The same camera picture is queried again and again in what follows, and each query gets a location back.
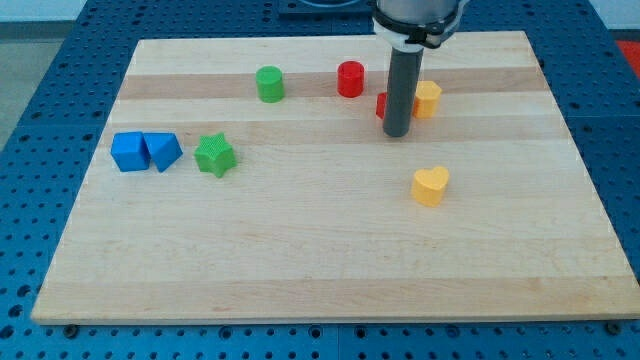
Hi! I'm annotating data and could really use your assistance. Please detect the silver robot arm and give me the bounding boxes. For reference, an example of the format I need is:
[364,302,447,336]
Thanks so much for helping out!
[372,0,468,138]

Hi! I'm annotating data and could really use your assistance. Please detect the green star block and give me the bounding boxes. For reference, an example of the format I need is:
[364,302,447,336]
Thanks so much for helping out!
[194,132,237,178]

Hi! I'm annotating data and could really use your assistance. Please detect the blue cube block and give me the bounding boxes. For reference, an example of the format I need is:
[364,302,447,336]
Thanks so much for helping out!
[110,131,150,172]

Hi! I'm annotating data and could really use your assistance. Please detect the blue triangular prism block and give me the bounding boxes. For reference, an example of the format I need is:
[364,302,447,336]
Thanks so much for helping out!
[143,132,183,172]

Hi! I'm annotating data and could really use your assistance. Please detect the light wooden board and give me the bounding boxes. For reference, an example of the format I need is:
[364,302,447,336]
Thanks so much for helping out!
[31,31,639,325]

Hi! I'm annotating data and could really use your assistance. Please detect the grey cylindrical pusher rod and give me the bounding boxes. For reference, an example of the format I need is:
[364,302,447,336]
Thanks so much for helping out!
[383,49,423,137]

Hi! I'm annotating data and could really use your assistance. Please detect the yellow hexagon block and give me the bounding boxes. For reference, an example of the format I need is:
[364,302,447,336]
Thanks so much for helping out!
[412,81,442,119]

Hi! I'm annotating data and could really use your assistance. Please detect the red star block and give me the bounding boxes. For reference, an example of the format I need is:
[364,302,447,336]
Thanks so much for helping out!
[375,92,387,119]

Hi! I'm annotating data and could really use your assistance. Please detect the red cylinder block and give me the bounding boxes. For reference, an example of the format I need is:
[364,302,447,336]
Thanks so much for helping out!
[337,60,365,98]

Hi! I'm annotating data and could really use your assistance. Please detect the green cylinder block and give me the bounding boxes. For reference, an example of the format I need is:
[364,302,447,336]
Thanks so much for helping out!
[255,66,285,103]

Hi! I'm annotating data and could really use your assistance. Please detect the yellow heart block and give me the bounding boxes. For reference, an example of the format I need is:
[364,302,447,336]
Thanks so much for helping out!
[410,166,450,207]

